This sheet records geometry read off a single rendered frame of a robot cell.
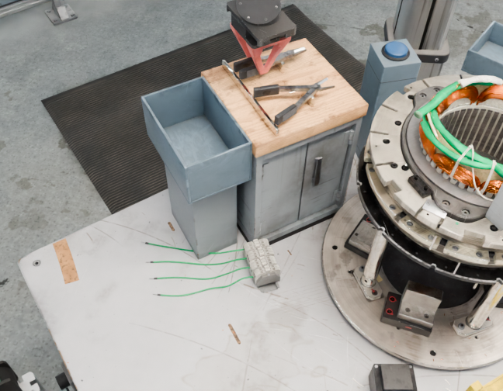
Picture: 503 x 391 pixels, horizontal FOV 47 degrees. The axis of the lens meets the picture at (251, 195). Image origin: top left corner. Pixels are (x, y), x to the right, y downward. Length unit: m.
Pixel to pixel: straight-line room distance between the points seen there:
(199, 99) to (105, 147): 1.38
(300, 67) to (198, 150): 0.22
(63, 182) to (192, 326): 1.37
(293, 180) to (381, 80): 0.25
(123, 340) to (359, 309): 0.40
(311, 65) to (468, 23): 2.19
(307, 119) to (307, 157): 0.08
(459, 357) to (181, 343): 0.45
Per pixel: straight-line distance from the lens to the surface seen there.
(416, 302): 0.99
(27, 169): 2.37
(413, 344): 1.01
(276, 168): 0.93
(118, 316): 1.04
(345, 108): 0.92
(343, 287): 1.03
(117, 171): 2.26
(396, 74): 1.09
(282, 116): 0.86
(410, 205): 0.78
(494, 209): 0.78
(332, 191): 1.08
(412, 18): 1.26
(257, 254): 1.03
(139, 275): 1.07
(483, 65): 1.10
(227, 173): 0.88
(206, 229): 1.01
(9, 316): 2.02
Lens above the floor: 1.69
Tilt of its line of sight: 52 degrees down
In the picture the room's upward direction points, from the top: 1 degrees clockwise
